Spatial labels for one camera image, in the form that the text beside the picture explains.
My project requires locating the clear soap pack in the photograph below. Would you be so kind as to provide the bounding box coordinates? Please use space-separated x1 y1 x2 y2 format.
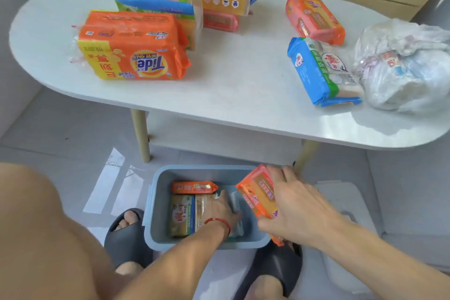
228 191 244 238

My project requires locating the person's left leg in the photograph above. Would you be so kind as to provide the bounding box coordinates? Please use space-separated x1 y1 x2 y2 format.
0 162 122 300

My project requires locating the person's right forearm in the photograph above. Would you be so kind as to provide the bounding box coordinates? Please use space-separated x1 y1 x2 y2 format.
316 216 450 300

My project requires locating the person's right foot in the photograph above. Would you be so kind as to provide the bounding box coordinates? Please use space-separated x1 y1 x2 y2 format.
245 274 286 300

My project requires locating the person's left foot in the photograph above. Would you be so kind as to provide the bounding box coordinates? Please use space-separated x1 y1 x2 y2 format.
114 210 144 277

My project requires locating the person's right hand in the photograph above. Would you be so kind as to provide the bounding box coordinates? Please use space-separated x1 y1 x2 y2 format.
258 165 339 249

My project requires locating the white tape strip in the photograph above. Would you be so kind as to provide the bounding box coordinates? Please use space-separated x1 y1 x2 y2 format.
83 148 126 215
111 165 145 217

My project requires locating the black slipper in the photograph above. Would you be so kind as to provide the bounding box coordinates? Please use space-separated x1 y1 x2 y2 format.
233 240 303 300
104 208 154 269

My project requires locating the white bin lid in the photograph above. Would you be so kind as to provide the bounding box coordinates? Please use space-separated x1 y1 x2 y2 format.
313 180 382 295

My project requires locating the blue white soap pack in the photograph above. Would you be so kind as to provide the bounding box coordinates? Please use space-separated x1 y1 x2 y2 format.
287 37 364 107

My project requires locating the grey-blue plastic bin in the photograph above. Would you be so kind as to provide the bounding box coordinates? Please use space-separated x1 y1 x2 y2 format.
142 165 271 252

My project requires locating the white plastic bag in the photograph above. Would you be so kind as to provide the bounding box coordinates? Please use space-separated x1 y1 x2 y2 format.
352 18 450 114

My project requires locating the person's foot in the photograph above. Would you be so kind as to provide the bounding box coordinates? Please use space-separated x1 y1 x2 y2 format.
245 274 286 300
114 210 144 277

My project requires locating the orange soap bar packet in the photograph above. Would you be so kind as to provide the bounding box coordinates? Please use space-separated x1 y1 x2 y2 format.
235 164 285 247

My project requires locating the person's left forearm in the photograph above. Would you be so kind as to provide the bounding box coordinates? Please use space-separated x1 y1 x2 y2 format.
112 221 230 300

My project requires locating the large orange detergent soap multipack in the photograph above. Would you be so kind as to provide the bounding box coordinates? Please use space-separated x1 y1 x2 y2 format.
70 10 192 81

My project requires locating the small orange soap packet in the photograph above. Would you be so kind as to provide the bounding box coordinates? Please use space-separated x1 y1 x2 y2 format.
172 180 219 195

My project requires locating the yellow soap pack blue stripe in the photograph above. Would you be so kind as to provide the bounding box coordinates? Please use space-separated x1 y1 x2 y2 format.
168 194 225 239

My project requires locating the orange pink soap packet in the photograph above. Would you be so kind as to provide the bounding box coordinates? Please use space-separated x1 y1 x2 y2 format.
285 0 346 46

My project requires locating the wooden table leg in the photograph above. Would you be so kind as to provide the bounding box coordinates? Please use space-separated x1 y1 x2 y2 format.
293 140 320 174
130 109 152 163

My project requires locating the red string bracelet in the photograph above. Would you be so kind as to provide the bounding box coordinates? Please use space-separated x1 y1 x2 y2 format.
203 218 231 238

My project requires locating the person's left hand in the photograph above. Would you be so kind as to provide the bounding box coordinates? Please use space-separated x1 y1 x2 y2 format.
205 190 244 229

